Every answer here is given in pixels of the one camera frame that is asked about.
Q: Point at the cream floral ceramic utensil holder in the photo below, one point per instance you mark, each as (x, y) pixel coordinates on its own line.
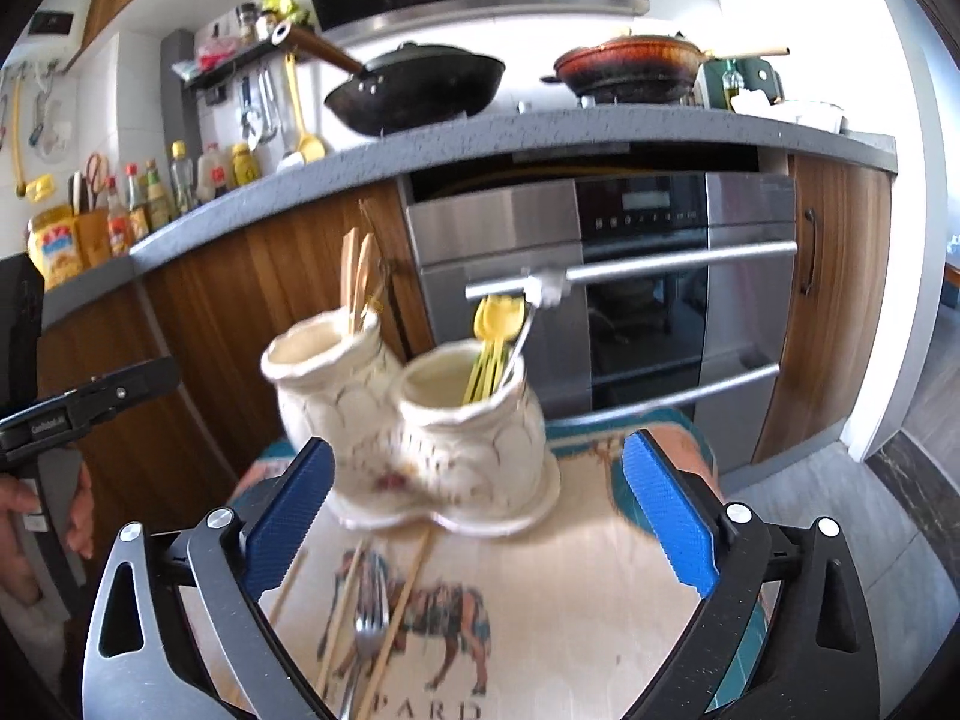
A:
(406, 446)

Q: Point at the silver fork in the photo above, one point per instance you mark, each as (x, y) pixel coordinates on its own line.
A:
(371, 621)

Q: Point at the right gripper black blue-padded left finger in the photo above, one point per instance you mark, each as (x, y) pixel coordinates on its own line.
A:
(141, 658)

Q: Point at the red cap sauce bottle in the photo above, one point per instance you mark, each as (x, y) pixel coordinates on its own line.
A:
(137, 204)

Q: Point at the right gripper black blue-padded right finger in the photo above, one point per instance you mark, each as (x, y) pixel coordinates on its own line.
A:
(818, 657)

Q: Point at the stainless steel oven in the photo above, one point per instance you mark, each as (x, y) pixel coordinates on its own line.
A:
(677, 288)

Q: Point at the horse print table cloth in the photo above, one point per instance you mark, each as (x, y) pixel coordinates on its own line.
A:
(568, 620)

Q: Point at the green kettle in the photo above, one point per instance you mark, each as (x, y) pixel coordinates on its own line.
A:
(754, 74)

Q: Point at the person's hand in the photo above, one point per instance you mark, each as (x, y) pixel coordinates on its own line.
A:
(18, 579)

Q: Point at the wooden cabinet door right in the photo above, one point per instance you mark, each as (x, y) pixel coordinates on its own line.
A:
(843, 240)

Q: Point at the brown frying pan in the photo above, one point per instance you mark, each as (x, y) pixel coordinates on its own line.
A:
(639, 69)

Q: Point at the black wall shelf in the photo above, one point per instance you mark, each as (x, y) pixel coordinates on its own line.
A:
(195, 77)

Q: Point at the black wok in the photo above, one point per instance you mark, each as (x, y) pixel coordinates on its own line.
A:
(413, 86)

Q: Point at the grey kitchen countertop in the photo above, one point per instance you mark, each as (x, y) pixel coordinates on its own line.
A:
(450, 143)

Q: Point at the green plastic spoon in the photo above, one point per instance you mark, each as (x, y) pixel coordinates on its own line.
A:
(479, 332)

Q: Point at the yellow food package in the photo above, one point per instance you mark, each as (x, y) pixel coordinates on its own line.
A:
(53, 246)

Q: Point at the clear oil bottle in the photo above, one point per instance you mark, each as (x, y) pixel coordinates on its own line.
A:
(182, 173)

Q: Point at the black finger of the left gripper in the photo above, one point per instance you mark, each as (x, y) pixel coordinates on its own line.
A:
(106, 397)

